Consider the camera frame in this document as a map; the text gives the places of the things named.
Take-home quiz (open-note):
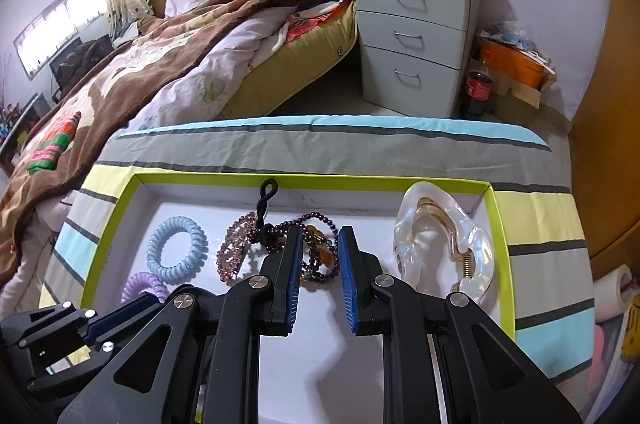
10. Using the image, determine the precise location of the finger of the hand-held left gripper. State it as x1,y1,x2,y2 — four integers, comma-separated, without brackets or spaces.
27,340,121,394
82,293,165,349

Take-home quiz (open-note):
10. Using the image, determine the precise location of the yellow box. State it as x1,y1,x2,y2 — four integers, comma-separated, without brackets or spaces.
620,294,640,365

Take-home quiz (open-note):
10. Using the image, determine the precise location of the white paper roll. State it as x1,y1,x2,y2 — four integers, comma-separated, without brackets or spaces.
592,264,633,322

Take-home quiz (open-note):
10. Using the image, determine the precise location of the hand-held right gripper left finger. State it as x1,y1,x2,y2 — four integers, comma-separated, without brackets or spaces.
57,224,305,424

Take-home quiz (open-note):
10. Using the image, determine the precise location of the cola bottle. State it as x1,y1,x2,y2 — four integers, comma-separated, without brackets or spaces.
465,64,496,117

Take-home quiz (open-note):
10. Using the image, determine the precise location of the large wooden wardrobe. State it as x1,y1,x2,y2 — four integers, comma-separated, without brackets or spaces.
567,0,640,270

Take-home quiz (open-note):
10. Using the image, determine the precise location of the orange storage box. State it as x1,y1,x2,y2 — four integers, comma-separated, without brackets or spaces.
477,39,548,90

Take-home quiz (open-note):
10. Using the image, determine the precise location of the brown printed blanket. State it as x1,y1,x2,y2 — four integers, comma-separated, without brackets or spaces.
0,0,351,290

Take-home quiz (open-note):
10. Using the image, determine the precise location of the grey drawer nightstand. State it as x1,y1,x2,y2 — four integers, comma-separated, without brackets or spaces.
347,0,483,120

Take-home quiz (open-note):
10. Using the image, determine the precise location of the blue spiral hair tie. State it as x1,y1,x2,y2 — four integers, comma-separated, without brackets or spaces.
146,215,208,281

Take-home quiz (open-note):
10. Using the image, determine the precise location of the green cardboard box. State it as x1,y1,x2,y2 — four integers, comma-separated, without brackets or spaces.
80,171,517,424

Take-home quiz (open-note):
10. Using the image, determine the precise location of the red patterned pillow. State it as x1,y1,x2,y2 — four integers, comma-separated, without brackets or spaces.
272,0,357,55

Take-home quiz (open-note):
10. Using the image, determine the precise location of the yellow mattress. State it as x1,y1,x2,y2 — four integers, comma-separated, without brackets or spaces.
220,1,361,120

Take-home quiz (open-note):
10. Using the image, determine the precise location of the purple spiral hair tie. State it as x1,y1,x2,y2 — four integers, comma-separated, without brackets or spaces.
121,271,167,305

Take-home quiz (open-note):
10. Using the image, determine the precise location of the pink rhinestone hair clip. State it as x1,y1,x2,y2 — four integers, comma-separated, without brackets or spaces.
216,213,261,281

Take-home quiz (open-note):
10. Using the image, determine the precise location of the dark beaded cord bracelet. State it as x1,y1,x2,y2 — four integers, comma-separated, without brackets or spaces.
255,178,343,285

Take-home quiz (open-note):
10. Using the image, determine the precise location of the window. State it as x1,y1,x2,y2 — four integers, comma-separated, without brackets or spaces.
12,0,108,80

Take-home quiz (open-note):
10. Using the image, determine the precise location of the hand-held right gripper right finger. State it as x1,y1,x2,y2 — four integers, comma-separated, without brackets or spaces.
339,225,583,424

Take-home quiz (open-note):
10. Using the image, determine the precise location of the clear hair claw clip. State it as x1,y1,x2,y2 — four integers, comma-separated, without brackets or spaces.
392,180,496,305

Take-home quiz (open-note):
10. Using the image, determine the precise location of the pale quilt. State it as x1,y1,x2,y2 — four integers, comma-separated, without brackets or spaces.
132,0,306,130

